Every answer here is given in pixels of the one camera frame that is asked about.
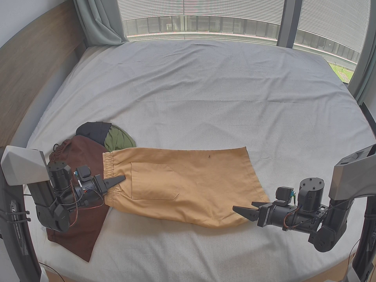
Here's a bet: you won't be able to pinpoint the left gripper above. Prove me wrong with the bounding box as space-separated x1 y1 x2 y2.
75 174 126 202

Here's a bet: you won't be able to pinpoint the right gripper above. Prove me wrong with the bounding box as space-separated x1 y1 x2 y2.
233 201 299 231

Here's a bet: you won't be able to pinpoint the tan trousers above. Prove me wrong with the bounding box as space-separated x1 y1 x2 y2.
102 146 270 229

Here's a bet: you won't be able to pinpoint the bed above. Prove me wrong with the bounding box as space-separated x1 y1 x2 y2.
0 0 376 282

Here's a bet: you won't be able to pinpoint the green garment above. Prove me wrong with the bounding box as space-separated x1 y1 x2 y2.
104 125 136 153

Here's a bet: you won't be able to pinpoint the black garment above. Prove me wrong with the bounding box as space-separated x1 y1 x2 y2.
76 122 113 145

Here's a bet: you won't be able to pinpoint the brown shorts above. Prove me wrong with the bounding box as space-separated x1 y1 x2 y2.
46 136 110 263

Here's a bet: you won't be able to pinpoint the grey-green curtain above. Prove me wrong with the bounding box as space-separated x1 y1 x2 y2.
70 0 130 46
355 0 376 106

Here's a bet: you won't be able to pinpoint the window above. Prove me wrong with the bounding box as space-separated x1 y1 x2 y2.
113 0 372 99

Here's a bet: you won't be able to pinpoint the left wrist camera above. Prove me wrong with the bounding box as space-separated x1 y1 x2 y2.
75 165 92 183

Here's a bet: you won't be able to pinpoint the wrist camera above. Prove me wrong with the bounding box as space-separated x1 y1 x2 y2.
276 187 295 207
75 165 92 183

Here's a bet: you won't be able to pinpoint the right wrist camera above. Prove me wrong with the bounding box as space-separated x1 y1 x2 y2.
276 187 295 207

